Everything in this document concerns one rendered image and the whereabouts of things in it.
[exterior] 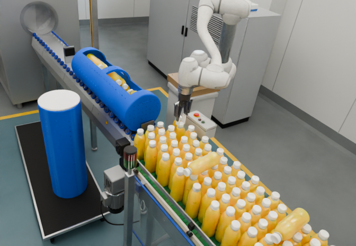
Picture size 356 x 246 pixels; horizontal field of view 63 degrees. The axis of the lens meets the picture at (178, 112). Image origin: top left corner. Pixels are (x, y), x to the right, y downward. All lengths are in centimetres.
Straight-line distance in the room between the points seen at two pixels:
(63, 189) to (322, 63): 335
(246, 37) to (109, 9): 447
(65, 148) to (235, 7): 153
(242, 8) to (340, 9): 228
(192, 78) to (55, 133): 109
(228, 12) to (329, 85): 251
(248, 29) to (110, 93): 179
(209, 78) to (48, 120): 115
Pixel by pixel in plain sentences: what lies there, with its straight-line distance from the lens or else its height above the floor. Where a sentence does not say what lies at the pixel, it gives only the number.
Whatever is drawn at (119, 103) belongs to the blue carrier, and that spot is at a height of 115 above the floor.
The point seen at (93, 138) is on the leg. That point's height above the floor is 17.
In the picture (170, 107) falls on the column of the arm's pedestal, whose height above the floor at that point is 77.
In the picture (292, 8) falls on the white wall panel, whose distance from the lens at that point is 444.
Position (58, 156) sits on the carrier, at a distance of 235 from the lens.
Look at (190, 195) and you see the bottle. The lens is 147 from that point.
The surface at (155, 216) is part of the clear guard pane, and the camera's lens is 165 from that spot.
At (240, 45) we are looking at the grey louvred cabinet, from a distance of 328.
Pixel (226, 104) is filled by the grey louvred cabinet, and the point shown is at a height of 39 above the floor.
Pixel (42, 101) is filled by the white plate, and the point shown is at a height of 104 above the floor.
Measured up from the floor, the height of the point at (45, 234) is 15.
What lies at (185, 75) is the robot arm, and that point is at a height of 147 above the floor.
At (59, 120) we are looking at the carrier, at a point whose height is 95.
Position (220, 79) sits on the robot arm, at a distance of 159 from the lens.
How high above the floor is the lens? 216
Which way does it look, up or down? 33 degrees down
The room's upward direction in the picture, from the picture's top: 8 degrees clockwise
